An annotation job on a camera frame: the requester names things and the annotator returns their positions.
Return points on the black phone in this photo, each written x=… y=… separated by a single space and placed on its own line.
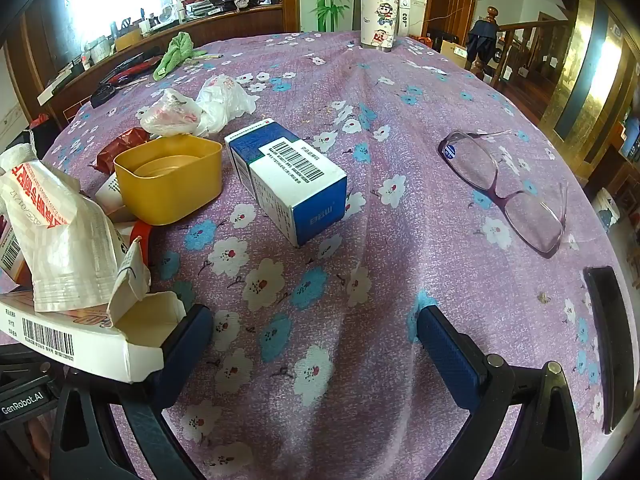
x=607 y=340

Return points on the plastic bag red print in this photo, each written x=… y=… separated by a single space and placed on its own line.
x=167 y=115

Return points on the white cartoon print cup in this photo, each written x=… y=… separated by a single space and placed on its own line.
x=379 y=10

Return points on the wooden stair railing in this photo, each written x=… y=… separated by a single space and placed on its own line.
x=520 y=40

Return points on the yellow plastic container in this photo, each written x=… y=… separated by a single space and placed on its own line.
x=170 y=185

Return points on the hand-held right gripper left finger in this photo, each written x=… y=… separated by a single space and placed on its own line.
x=187 y=341

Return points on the torn red white packet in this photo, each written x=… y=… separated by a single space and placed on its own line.
x=141 y=234

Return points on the orange cardboard box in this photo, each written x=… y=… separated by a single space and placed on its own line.
x=10 y=255

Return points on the red brown snack packet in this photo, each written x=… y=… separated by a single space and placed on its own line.
x=122 y=147

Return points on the purple floral tablecloth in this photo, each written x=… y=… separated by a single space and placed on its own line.
x=360 y=280

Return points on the crumpled white plastic bag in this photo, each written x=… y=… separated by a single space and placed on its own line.
x=225 y=102

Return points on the wooden door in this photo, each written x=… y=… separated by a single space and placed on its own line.
x=450 y=0

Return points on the blue white medicine box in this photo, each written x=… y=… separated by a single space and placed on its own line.
x=295 y=180

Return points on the crumpled white paper packet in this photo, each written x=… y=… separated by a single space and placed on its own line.
x=60 y=230

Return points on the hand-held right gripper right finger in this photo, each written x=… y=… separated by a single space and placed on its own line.
x=442 y=347

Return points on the green cloth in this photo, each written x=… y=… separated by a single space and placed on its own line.
x=175 y=52

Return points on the white cardboard box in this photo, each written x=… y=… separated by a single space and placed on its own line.
x=100 y=345

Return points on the purple frame eyeglasses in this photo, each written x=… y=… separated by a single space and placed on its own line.
x=505 y=199

